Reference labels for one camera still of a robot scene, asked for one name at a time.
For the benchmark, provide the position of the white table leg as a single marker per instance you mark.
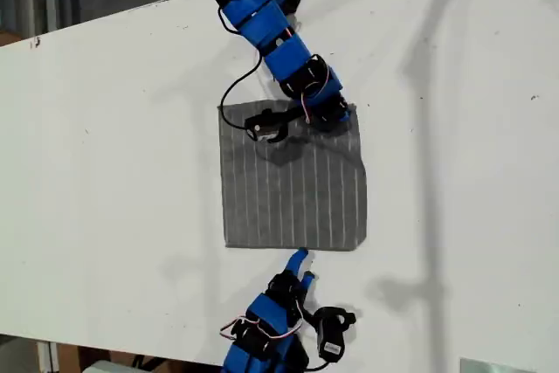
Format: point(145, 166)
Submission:
point(47, 357)

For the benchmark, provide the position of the grey striped square towel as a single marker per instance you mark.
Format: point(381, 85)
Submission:
point(292, 198)

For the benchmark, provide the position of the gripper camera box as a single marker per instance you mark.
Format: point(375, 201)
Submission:
point(262, 126)
point(328, 340)

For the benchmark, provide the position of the white plastic container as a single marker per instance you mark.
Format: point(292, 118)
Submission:
point(105, 368)

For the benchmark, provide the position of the gripper camera stalk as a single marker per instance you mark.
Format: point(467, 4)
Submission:
point(327, 312)
point(290, 115)

